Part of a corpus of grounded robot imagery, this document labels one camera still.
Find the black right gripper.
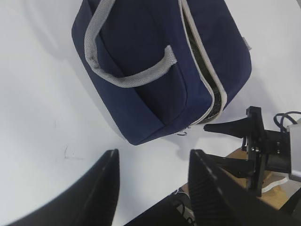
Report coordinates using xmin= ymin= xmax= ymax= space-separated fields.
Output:
xmin=204 ymin=106 xmax=291 ymax=197

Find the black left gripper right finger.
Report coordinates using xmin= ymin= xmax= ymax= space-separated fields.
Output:
xmin=189 ymin=150 xmax=301 ymax=226

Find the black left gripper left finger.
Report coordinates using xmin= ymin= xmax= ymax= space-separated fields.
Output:
xmin=12 ymin=149 xmax=120 ymax=226

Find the navy blue lunch bag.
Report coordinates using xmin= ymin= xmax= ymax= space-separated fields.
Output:
xmin=71 ymin=0 xmax=252 ymax=145

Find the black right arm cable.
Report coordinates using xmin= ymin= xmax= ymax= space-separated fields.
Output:
xmin=274 ymin=112 xmax=301 ymax=130

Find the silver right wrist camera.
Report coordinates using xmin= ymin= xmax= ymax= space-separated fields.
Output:
xmin=287 ymin=118 xmax=301 ymax=182

